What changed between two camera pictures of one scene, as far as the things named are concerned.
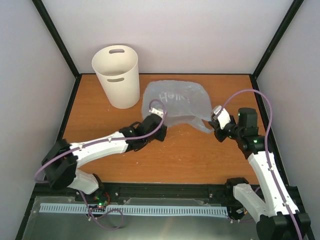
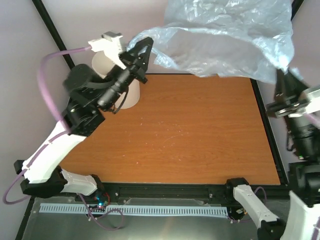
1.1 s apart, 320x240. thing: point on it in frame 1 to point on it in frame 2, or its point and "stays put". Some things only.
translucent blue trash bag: (186, 102) to (248, 40)
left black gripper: (162, 137) to (143, 65)
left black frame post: (56, 37) stays put
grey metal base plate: (70, 225) stays put
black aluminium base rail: (177, 189) stays put
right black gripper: (220, 137) to (285, 81)
